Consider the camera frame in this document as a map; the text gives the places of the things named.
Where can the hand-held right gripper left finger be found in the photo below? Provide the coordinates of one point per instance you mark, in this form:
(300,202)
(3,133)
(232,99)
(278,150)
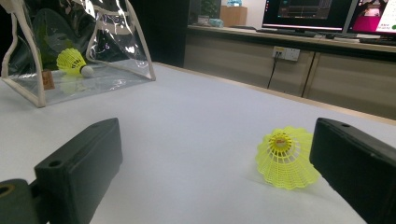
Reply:
(81,165)

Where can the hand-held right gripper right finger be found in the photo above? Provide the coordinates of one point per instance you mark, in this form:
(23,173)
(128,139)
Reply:
(358,168)

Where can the yellow plastic shuttlecock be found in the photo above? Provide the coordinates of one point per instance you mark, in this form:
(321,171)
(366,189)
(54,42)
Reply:
(286,169)
(70,60)

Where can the clear plastic bag beige trim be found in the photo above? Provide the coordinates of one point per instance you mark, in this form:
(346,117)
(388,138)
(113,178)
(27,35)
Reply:
(118,56)

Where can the light wooden cabinet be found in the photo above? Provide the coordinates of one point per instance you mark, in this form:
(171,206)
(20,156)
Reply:
(342,81)

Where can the white table mat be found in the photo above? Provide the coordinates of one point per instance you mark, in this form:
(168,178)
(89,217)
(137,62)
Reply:
(186,124)

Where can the black keyboard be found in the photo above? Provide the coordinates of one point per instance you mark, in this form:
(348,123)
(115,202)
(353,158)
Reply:
(378,41)
(286,31)

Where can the pink screen monitor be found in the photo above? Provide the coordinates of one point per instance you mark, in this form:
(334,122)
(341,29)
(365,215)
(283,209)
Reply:
(373,17)

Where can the black curtain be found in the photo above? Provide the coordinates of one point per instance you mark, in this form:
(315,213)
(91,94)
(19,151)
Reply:
(168,31)

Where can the dark screen monitor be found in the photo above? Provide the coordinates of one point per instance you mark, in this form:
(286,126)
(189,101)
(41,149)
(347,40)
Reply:
(306,14)

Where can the brown cardboard box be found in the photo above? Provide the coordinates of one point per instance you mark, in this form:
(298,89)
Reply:
(233,16)

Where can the pale blue bundle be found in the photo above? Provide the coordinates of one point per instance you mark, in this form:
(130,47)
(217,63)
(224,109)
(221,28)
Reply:
(216,22)

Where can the white wall socket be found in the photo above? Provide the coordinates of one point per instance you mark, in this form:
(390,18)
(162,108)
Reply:
(286,53)

